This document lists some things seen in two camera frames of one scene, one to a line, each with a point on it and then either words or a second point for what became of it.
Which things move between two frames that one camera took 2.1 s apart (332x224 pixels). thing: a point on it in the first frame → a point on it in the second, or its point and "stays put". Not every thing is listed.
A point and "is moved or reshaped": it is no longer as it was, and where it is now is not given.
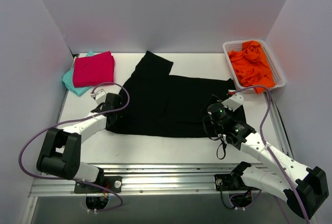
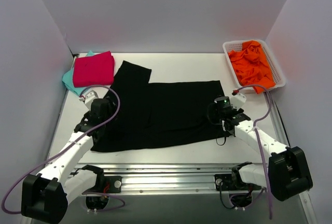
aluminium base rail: (139, 180) stays put
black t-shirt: (153, 103) is moved or reshaped
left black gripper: (114, 102) → (104, 107)
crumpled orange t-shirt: (251, 67) stays put
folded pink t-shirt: (94, 70) stays put
